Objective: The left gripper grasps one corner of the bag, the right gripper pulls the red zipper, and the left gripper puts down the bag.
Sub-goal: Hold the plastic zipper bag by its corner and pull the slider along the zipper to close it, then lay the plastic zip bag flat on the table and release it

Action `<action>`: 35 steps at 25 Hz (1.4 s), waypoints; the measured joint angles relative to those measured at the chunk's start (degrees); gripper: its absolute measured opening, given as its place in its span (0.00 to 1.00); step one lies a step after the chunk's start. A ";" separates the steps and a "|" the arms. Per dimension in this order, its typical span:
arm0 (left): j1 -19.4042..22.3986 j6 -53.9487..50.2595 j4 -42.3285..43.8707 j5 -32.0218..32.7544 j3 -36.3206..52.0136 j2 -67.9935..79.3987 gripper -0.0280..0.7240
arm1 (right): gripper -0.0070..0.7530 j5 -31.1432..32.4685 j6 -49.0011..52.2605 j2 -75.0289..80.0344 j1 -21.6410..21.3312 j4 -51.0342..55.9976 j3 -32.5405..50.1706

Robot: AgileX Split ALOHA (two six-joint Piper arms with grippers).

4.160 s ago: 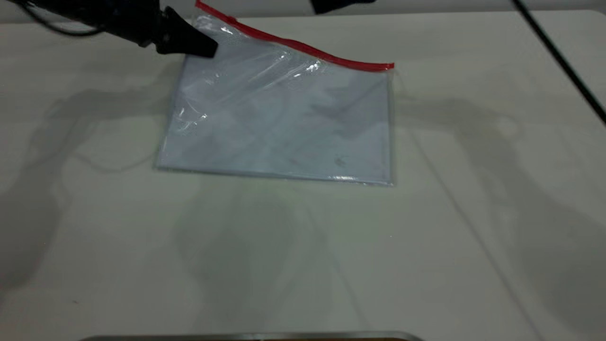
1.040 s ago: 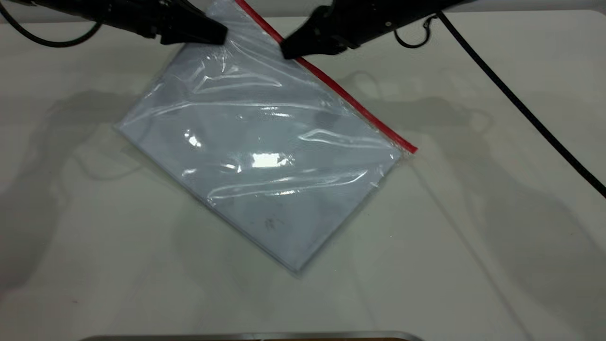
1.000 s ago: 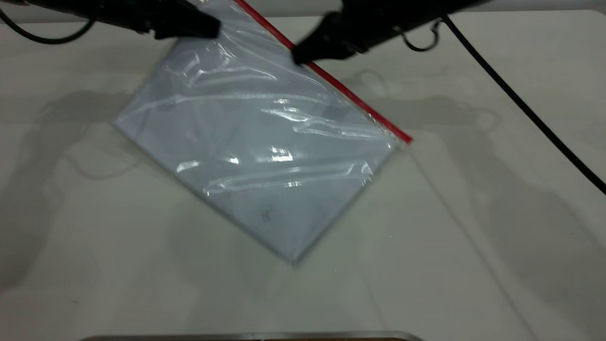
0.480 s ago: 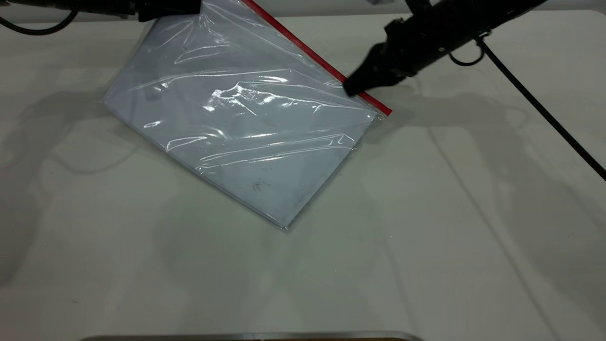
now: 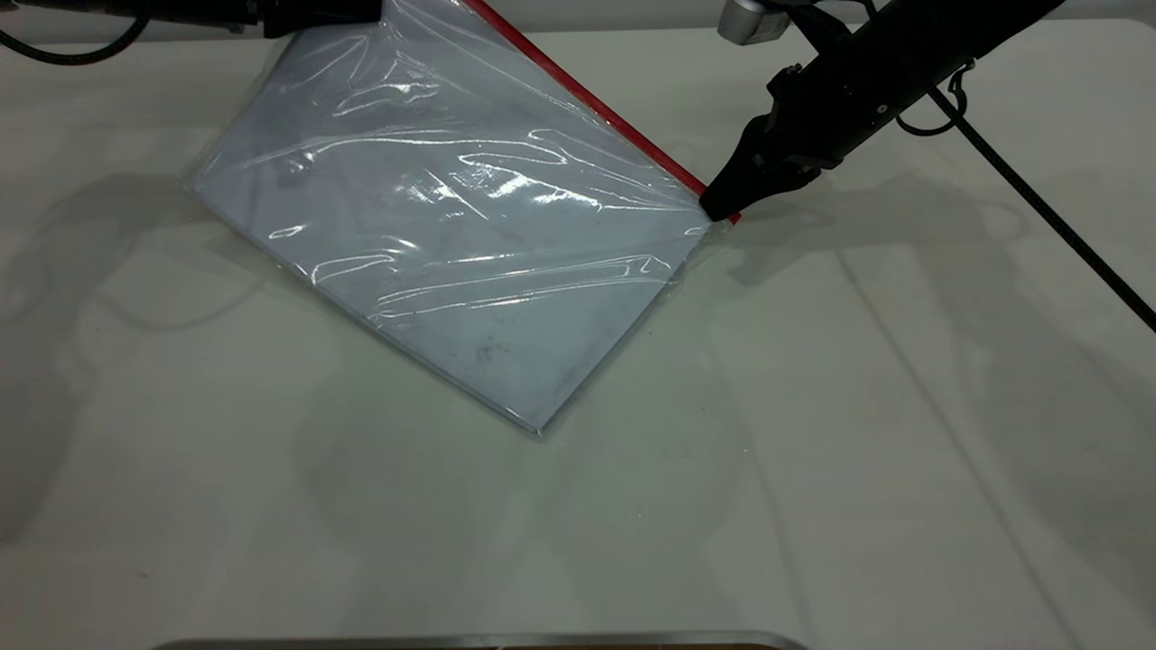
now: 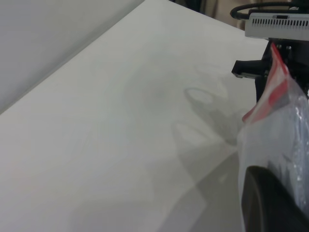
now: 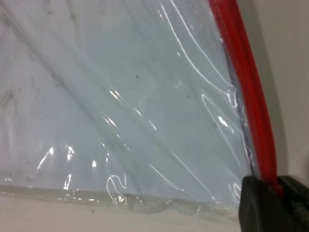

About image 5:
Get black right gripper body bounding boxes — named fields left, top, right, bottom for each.
left=763, top=23, right=931, bottom=174

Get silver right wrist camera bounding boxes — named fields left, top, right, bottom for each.
left=718, top=0, right=797, bottom=46

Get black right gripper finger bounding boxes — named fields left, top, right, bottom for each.
left=725, top=161, right=821, bottom=220
left=700, top=116, right=785, bottom=223

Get long black cable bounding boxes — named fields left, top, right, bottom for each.
left=928, top=86, right=1156, bottom=333

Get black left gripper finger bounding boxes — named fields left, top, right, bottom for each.
left=262, top=0, right=383, bottom=40

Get white paper sheets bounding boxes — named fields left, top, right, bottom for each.
left=192, top=18, right=713, bottom=432

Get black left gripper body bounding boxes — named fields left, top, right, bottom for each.
left=167, top=0, right=272, bottom=35

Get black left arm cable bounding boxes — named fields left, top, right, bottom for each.
left=0, top=14, right=152, bottom=67

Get short black looped cable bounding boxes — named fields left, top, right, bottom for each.
left=894, top=61, right=974, bottom=138

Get clear plastic bag red zipper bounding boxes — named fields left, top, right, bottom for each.
left=185, top=0, right=743, bottom=440

